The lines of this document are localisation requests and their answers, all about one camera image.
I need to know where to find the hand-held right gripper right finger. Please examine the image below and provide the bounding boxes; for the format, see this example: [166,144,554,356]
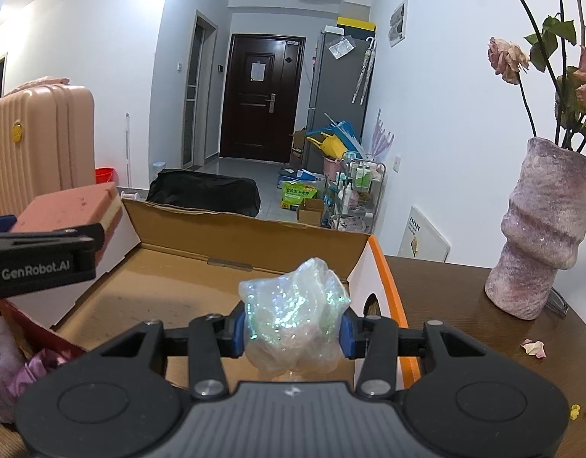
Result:
[340,308,488,402]

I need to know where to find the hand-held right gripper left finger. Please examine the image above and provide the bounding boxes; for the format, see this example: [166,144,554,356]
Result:
[85,302,248,402]

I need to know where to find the iridescent plastic wrap ball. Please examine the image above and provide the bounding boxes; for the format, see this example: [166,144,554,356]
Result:
[239,258,353,383]

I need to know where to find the pink sponge block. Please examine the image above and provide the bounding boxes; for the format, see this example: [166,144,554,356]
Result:
[9,182,123,268]

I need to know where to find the orange and white shoe box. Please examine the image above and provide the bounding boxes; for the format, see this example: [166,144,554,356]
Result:
[0,195,425,392]

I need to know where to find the fluffy lilac headband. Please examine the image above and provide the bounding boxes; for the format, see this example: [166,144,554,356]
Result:
[0,315,27,423]

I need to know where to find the pink ribbed suitcase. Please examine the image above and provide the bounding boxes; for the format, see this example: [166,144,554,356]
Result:
[0,76,96,220]

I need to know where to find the white leaning panel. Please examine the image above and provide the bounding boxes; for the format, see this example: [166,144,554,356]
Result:
[399,206,451,263]

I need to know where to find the small open cardboard box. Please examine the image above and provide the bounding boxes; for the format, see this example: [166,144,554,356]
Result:
[297,199,325,226]

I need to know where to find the black duffel bag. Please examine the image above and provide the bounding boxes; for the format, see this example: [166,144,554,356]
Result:
[146,168,261,218]

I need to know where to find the green printed bag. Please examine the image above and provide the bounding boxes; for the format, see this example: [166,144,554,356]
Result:
[281,181,319,211]

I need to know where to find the yellow plastic stool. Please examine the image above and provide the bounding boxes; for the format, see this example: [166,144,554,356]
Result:
[306,132,346,158]

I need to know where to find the tall brown cardboard box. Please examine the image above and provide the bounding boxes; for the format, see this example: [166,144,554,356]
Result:
[289,128,307,165]

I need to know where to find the black eyeglasses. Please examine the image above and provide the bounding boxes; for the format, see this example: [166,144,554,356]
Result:
[543,286,569,318]

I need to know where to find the dark brown entrance door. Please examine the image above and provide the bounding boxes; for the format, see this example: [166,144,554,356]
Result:
[220,33,306,160]

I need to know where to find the pink textured vase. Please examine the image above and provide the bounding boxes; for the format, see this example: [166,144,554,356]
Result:
[485,137,586,320]

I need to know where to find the grey framed side door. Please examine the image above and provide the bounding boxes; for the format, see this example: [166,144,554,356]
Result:
[182,10,217,168]

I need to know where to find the grey refrigerator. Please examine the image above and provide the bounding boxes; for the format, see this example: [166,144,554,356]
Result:
[306,29,377,187]

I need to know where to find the folded white umbrella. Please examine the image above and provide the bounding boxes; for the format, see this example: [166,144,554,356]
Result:
[363,40,378,104]
[353,38,372,103]

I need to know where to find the clear plastic bag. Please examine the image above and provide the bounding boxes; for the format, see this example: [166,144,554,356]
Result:
[327,35,356,60]

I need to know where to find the yellow and black box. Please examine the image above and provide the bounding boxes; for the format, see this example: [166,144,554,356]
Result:
[337,16,377,39]

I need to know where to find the bunch of dried roses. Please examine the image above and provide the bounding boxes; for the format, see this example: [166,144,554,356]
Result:
[469,0,586,163]

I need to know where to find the wire trolley with bottles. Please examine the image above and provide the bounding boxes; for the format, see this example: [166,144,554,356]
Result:
[328,157,386,232]

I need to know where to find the purple wall decoration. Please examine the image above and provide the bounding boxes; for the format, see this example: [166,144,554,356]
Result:
[372,109,396,158]

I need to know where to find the white wall fuse panel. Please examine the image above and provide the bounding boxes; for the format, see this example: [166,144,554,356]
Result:
[388,0,409,48]

